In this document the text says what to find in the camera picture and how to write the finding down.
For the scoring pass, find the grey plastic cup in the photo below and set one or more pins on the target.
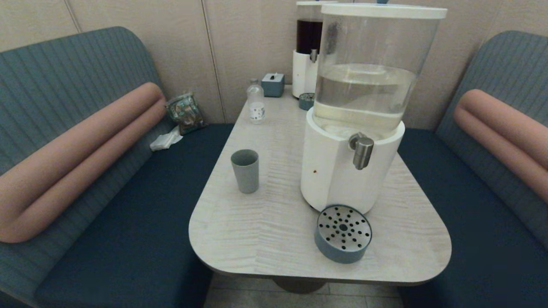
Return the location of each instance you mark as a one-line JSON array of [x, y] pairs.
[[246, 171]]

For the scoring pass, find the steel dispenser tap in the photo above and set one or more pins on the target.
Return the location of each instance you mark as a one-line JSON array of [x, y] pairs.
[[363, 153]]

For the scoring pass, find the clear plastic water bottle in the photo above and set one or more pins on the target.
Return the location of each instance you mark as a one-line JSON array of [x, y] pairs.
[[256, 106]]

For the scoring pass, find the small blue drip tray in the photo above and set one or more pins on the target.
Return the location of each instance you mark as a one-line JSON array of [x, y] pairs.
[[305, 102]]

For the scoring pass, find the clear water dispenser white base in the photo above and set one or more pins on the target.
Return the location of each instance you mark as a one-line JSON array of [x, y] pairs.
[[334, 171]]

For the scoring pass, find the blue grey tissue box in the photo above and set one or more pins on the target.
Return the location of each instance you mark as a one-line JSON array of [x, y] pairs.
[[272, 86]]

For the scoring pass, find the dark drink dispenser white base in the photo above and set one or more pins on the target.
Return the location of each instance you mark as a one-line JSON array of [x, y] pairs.
[[303, 72]]

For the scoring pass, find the green snack bag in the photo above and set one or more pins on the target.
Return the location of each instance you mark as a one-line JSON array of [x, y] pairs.
[[186, 113]]

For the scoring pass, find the crumpled white tissue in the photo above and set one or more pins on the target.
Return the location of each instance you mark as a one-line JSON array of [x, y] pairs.
[[165, 141]]

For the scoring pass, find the large blue steel drip tray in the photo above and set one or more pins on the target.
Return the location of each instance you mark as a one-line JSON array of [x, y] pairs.
[[340, 252]]

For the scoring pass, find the dark teal seat cushion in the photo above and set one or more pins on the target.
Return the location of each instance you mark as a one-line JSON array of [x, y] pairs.
[[141, 222], [479, 239]]

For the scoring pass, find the pink bench bolster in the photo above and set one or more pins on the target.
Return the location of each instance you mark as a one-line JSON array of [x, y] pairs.
[[85, 141], [505, 128]]

